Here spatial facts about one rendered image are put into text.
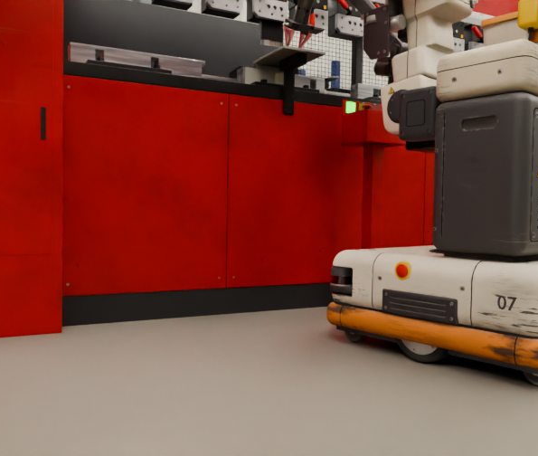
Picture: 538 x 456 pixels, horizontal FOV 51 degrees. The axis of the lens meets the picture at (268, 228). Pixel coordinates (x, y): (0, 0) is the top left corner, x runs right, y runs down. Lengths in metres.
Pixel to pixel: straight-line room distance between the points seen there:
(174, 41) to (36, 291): 1.46
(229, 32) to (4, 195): 1.54
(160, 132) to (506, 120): 1.16
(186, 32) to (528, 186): 1.90
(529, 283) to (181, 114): 1.29
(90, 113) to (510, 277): 1.38
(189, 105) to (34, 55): 0.54
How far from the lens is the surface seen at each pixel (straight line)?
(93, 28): 2.77
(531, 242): 1.49
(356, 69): 3.60
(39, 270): 1.88
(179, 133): 2.08
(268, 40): 2.47
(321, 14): 2.58
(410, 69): 1.84
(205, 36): 2.91
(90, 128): 2.01
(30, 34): 1.94
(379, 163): 2.26
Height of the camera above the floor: 0.40
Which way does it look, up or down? 2 degrees down
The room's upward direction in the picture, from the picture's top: 1 degrees clockwise
